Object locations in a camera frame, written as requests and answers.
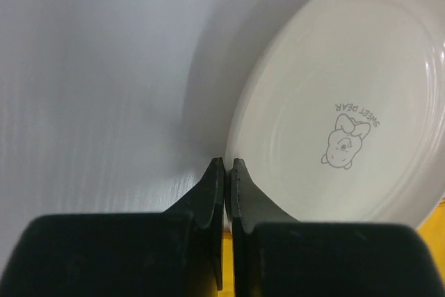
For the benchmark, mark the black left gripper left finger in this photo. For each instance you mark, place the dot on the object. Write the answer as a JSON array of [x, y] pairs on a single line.
[[203, 206]]

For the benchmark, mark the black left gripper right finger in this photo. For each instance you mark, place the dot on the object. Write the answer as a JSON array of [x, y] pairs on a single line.
[[250, 208]]

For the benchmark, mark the cream round plate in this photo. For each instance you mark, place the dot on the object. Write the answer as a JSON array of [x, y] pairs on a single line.
[[342, 119]]

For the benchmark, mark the yellow cartoon placemat cloth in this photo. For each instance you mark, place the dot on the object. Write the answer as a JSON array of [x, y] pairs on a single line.
[[432, 232]]

